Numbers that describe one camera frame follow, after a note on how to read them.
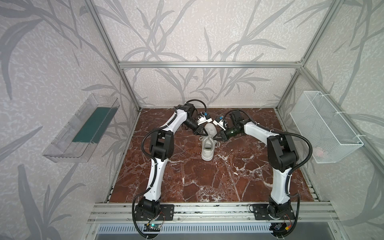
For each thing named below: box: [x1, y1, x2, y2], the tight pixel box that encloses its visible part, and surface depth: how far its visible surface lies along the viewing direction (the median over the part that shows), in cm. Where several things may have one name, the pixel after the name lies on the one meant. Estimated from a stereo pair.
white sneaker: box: [201, 123, 217, 161], surface depth 93 cm
